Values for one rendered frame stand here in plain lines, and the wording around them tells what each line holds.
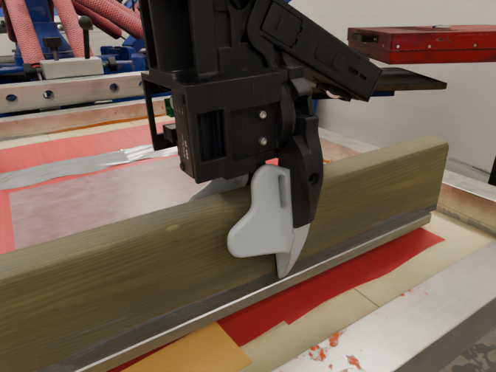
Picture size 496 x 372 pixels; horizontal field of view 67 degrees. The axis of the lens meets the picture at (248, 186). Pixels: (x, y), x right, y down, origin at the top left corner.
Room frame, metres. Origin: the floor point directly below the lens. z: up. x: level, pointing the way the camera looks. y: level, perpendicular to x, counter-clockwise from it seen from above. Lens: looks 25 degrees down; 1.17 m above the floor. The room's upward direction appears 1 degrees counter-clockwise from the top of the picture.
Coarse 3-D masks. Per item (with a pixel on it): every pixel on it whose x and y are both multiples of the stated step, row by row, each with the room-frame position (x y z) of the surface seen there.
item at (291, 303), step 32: (128, 128) 0.75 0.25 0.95; (160, 128) 0.75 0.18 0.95; (160, 160) 0.56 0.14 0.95; (160, 192) 0.45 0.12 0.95; (192, 192) 0.44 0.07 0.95; (384, 256) 0.30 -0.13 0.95; (288, 288) 0.25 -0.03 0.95; (320, 288) 0.25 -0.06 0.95; (352, 288) 0.25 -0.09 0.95; (288, 320) 0.22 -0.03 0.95
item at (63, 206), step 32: (0, 160) 0.58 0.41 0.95; (32, 160) 0.58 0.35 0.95; (0, 192) 0.46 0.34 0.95; (32, 192) 0.45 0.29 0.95; (64, 192) 0.45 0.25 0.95; (96, 192) 0.45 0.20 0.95; (128, 192) 0.45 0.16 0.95; (0, 224) 0.37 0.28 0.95; (32, 224) 0.37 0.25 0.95; (64, 224) 0.37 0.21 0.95; (96, 224) 0.37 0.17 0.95; (224, 320) 0.22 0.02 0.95; (256, 320) 0.22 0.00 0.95
